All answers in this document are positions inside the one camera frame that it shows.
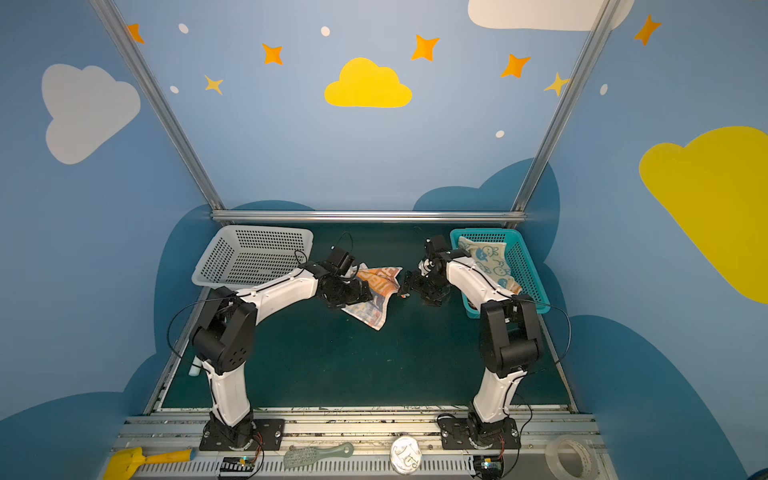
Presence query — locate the rabbit letter striped towel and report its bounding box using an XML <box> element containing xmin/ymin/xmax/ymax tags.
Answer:
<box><xmin>342</xmin><ymin>263</ymin><xmax>402</xmax><ymax>331</ymax></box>

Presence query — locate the teal perforated plastic basket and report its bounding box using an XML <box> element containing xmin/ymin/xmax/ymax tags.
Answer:
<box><xmin>450</xmin><ymin>228</ymin><xmax>550</xmax><ymax>315</ymax></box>

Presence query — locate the white perforated plastic basket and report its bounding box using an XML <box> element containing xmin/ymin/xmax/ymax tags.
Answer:
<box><xmin>191</xmin><ymin>225</ymin><xmax>314</xmax><ymax>290</ymax></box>

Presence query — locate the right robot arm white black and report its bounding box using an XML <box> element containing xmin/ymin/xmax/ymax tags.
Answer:
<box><xmin>399</xmin><ymin>251</ymin><xmax>543</xmax><ymax>424</ymax></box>

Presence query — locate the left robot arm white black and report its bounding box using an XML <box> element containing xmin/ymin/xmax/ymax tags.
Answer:
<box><xmin>190</xmin><ymin>262</ymin><xmax>373</xmax><ymax>427</ymax></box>

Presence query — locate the bunny face pattern towel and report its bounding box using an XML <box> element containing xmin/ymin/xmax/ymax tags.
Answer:
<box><xmin>457</xmin><ymin>236</ymin><xmax>522</xmax><ymax>294</ymax></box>

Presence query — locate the light blue plastic spoon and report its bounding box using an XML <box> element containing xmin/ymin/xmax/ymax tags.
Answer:
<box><xmin>188</xmin><ymin>357</ymin><xmax>202</xmax><ymax>377</ymax></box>

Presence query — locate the round silver tin lid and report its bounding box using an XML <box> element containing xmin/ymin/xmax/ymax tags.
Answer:
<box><xmin>390</xmin><ymin>435</ymin><xmax>422</xmax><ymax>475</ymax></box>

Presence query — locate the pale green hair brush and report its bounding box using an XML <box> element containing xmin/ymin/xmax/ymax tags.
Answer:
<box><xmin>282</xmin><ymin>442</ymin><xmax>355</xmax><ymax>470</ymax></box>

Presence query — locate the right small circuit board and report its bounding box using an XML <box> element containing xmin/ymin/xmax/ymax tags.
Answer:
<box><xmin>472</xmin><ymin>456</ymin><xmax>505</xmax><ymax>480</ymax></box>

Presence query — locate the small circuit board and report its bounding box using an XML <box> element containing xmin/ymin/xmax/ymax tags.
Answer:
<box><xmin>216</xmin><ymin>457</ymin><xmax>257</xmax><ymax>479</ymax></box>
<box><xmin>472</xmin><ymin>456</ymin><xmax>505</xmax><ymax>480</ymax></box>

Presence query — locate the left small circuit board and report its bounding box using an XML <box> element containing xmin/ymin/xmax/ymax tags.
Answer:
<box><xmin>216</xmin><ymin>457</ymin><xmax>257</xmax><ymax>479</ymax></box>

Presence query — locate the clear tape roll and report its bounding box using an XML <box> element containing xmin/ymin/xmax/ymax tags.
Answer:
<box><xmin>545</xmin><ymin>435</ymin><xmax>599</xmax><ymax>480</ymax></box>

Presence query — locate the yellow toy shovel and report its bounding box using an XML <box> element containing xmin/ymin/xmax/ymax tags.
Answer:
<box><xmin>103</xmin><ymin>447</ymin><xmax>195</xmax><ymax>480</ymax></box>

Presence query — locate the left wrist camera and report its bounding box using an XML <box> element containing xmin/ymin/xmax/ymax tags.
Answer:
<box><xmin>324</xmin><ymin>246</ymin><xmax>354</xmax><ymax>277</ymax></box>

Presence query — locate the aluminium frame back rail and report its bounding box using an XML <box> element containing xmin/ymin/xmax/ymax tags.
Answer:
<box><xmin>211</xmin><ymin>210</ymin><xmax>526</xmax><ymax>224</ymax></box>

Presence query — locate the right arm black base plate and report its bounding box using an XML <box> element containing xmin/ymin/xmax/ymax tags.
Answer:
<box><xmin>436</xmin><ymin>415</ymin><xmax>521</xmax><ymax>450</ymax></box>

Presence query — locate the aluminium frame left post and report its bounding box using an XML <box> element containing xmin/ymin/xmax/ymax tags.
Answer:
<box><xmin>89</xmin><ymin>0</ymin><xmax>232</xmax><ymax>226</ymax></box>

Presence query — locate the aluminium frame post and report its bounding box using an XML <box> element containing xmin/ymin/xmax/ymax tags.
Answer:
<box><xmin>504</xmin><ymin>0</ymin><xmax>621</xmax><ymax>229</ymax></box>
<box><xmin>89</xmin><ymin>0</ymin><xmax>232</xmax><ymax>226</ymax></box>

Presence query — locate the aluminium front rail bed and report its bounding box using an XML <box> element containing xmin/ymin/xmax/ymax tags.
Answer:
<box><xmin>109</xmin><ymin>405</ymin><xmax>617</xmax><ymax>479</ymax></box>

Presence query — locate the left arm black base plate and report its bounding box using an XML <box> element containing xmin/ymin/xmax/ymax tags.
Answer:
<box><xmin>199</xmin><ymin>416</ymin><xmax>285</xmax><ymax>452</ymax></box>

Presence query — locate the aluminium frame right post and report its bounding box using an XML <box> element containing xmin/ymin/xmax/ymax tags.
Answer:
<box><xmin>504</xmin><ymin>0</ymin><xmax>621</xmax><ymax>229</ymax></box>

